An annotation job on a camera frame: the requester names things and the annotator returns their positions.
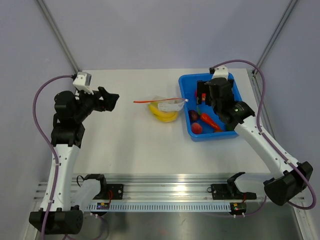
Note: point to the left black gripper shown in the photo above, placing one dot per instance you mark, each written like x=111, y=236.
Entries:
x=108, y=100

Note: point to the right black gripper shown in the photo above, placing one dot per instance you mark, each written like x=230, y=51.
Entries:
x=203, y=88

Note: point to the clear zip top bag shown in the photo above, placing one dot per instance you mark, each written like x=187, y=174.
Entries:
x=164, y=104

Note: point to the yellow banana bunch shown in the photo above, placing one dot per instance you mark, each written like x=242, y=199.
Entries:
x=165, y=117

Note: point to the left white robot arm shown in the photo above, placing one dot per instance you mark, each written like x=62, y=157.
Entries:
x=61, y=213

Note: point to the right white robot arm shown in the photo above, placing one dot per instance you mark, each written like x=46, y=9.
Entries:
x=288, y=177

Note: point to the green leaf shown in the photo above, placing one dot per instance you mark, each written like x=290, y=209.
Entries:
x=198, y=110

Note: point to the orange carrot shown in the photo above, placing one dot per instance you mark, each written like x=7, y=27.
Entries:
x=209, y=121

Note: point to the dark purple plum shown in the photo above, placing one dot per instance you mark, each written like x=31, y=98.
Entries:
x=193, y=116

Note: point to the blue plastic bin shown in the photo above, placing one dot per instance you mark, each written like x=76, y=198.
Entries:
x=188, y=86

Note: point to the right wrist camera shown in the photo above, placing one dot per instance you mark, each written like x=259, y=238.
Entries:
x=219, y=72

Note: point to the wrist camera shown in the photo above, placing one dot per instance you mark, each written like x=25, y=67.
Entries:
x=82, y=83
x=219, y=72

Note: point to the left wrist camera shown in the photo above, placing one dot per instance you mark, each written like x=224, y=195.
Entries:
x=82, y=83

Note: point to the left frame post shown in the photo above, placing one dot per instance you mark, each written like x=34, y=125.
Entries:
x=44, y=9

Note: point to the frame post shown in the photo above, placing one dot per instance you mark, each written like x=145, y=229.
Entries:
x=287, y=13
x=44, y=9

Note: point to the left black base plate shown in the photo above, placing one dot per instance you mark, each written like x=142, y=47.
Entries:
x=113, y=191

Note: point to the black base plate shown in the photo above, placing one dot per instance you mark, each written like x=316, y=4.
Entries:
x=113, y=191
x=229, y=191

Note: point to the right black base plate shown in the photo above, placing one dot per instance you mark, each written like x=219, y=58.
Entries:
x=229, y=191

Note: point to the aluminium rail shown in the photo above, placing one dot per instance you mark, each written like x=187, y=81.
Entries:
x=165, y=187

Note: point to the white slotted cable duct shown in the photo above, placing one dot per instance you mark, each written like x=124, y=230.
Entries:
x=218, y=207

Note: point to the right frame post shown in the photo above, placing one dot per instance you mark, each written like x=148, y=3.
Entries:
x=287, y=13

